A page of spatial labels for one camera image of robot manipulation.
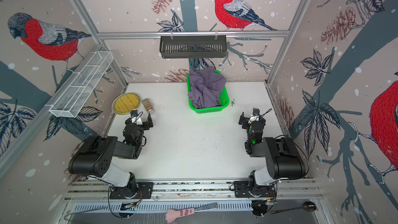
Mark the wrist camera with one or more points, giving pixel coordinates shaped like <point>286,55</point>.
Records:
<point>255,112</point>
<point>134,113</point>

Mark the yellow round plate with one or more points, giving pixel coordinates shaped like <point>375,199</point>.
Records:
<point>126,103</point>

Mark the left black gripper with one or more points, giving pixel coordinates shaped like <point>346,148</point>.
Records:
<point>139,124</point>

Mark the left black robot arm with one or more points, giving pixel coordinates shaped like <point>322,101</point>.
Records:
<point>94,157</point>

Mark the green plastic basket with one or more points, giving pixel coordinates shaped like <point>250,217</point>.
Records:
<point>224,99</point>

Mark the white ventilated cable duct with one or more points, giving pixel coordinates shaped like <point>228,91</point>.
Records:
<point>150,207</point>

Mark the aluminium mounting rail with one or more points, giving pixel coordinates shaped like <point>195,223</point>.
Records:
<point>176,190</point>

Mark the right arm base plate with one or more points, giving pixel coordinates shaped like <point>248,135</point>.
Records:
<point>245,189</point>

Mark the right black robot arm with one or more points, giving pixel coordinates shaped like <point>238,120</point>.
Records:
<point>282,158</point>

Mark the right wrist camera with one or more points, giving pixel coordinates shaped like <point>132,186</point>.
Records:
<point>255,112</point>

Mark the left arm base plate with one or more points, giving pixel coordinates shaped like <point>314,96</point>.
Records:
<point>140,190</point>

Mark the black metal spoon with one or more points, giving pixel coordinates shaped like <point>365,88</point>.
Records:
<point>306,206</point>

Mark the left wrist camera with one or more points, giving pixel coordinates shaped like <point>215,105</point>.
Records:
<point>134,113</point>

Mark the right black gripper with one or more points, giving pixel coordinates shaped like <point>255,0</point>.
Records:
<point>251,122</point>

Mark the black hanging wall basket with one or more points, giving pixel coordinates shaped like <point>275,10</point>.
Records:
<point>185,47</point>

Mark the purple trousers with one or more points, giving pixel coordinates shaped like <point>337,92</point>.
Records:
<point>206,88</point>

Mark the white wire mesh shelf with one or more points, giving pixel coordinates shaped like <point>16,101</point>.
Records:
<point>74,97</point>

